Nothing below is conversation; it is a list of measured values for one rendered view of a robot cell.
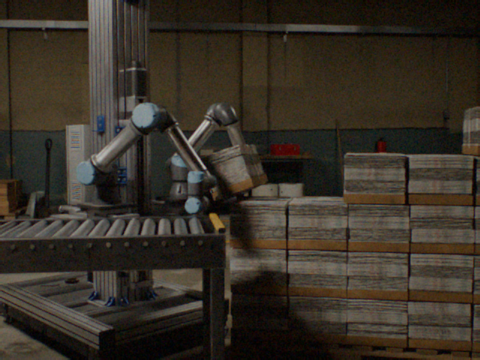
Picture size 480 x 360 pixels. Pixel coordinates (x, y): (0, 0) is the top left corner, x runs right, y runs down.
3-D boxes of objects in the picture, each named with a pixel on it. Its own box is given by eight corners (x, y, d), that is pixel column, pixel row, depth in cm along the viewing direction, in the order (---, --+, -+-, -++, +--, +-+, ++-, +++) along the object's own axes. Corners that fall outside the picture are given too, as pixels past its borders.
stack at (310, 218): (242, 340, 336) (242, 195, 330) (457, 352, 313) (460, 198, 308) (229, 365, 298) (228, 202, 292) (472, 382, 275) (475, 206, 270)
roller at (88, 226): (95, 230, 257) (95, 219, 256) (79, 250, 210) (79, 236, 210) (84, 230, 256) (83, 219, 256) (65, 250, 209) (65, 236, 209)
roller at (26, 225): (34, 231, 254) (34, 220, 253) (4, 252, 207) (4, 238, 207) (22, 232, 253) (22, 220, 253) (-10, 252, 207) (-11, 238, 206)
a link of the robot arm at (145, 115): (99, 189, 297) (173, 117, 281) (82, 191, 283) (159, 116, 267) (85, 170, 299) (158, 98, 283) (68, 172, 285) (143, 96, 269)
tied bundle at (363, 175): (345, 196, 319) (346, 154, 318) (401, 197, 313) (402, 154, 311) (343, 204, 283) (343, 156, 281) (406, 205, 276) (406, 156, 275)
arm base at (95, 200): (86, 203, 304) (85, 184, 303) (112, 201, 314) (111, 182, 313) (101, 205, 293) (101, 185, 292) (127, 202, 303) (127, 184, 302)
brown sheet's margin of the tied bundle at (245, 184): (211, 202, 316) (208, 195, 316) (260, 184, 308) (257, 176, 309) (202, 205, 300) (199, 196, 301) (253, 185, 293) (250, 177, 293)
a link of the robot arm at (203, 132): (165, 169, 339) (222, 97, 348) (159, 168, 353) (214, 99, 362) (181, 182, 342) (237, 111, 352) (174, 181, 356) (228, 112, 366)
